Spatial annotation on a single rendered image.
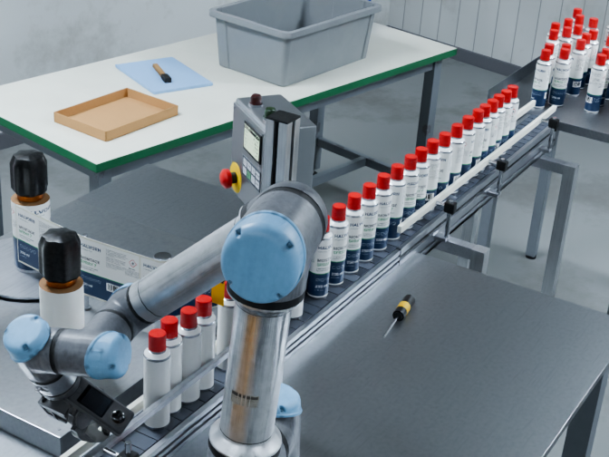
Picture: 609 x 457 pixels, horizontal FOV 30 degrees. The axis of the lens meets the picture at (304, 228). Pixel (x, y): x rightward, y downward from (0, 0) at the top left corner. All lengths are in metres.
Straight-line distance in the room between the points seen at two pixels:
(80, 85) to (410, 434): 2.23
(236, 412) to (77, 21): 4.19
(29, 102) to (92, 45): 1.89
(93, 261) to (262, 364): 0.91
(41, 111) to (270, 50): 0.87
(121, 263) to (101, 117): 1.45
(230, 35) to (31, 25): 1.54
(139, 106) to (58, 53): 1.82
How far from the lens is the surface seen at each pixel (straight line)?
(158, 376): 2.16
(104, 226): 2.97
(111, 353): 1.81
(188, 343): 2.22
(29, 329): 1.86
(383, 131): 6.07
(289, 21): 4.71
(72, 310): 2.33
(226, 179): 2.16
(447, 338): 2.68
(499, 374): 2.58
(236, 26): 4.29
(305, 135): 2.05
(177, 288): 1.84
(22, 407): 2.31
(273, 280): 1.58
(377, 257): 2.88
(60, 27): 5.73
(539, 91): 4.01
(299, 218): 1.61
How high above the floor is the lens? 2.23
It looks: 27 degrees down
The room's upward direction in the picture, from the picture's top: 4 degrees clockwise
